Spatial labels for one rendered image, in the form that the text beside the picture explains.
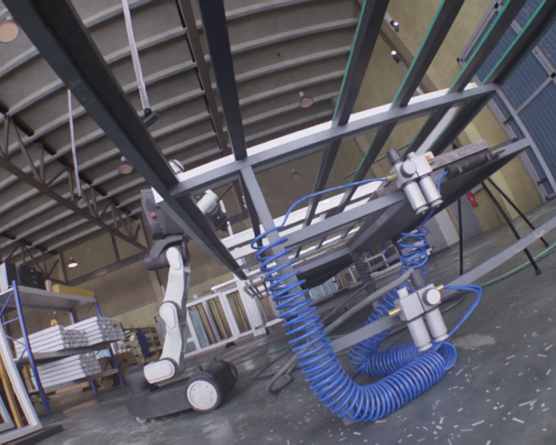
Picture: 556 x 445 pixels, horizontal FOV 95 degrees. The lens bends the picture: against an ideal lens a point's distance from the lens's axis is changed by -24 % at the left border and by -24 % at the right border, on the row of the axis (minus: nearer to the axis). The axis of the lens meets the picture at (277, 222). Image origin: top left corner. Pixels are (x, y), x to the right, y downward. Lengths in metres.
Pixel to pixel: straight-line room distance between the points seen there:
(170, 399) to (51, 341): 4.11
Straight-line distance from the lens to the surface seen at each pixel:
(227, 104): 0.78
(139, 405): 2.11
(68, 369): 5.93
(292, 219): 2.18
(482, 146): 1.34
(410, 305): 0.90
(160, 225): 2.10
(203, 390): 1.84
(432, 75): 9.65
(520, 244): 1.23
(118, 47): 10.31
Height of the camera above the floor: 0.37
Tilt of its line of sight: 14 degrees up
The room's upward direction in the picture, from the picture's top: 23 degrees counter-clockwise
